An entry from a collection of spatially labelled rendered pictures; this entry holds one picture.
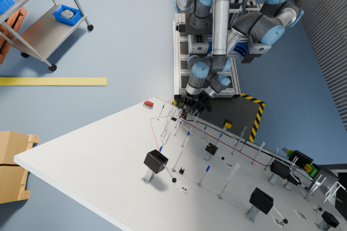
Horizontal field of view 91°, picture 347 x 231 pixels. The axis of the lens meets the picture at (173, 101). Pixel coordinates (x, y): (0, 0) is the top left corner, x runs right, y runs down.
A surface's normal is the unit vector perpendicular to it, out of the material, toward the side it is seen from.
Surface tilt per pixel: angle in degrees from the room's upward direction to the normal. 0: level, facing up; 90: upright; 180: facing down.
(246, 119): 0
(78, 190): 54
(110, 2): 0
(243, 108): 0
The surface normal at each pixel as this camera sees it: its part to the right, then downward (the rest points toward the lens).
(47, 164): 0.37, -0.89
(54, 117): 0.03, -0.39
